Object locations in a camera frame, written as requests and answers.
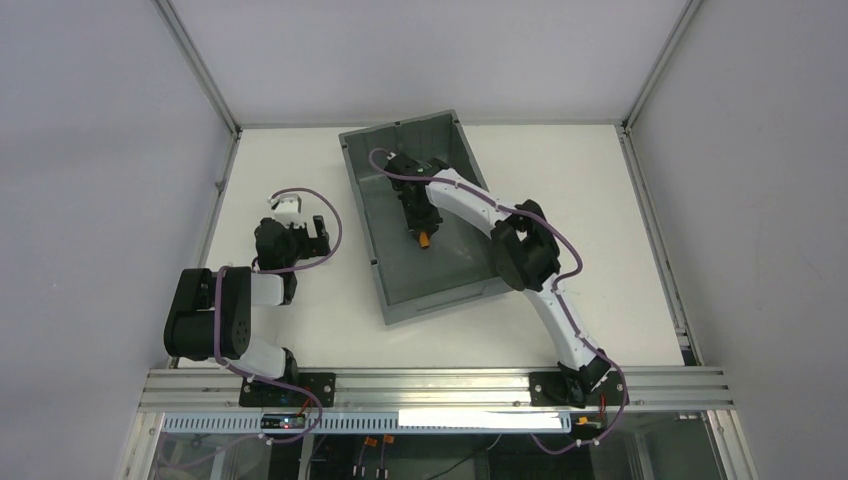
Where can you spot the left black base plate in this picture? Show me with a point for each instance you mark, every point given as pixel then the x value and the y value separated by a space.
pixel 258 394

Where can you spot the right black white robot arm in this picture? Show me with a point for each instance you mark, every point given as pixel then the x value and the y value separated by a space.
pixel 525 249

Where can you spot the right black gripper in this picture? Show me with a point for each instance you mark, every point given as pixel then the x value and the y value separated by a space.
pixel 424 216

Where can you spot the aluminium front rail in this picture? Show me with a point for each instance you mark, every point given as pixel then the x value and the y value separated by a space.
pixel 361 390

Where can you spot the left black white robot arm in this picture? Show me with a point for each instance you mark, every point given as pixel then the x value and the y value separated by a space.
pixel 211 313

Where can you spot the grey slotted cable duct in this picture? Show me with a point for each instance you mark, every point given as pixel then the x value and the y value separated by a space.
pixel 408 421

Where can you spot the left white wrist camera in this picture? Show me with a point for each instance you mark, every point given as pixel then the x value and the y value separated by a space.
pixel 286 209

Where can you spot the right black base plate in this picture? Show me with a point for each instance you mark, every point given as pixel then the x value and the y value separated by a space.
pixel 549 388

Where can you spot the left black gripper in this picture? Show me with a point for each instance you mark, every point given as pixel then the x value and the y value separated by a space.
pixel 313 238

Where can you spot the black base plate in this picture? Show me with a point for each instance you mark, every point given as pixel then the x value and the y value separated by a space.
pixel 549 388
pixel 258 394

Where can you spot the grey plastic storage bin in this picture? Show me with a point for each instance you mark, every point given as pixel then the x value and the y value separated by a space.
pixel 457 267

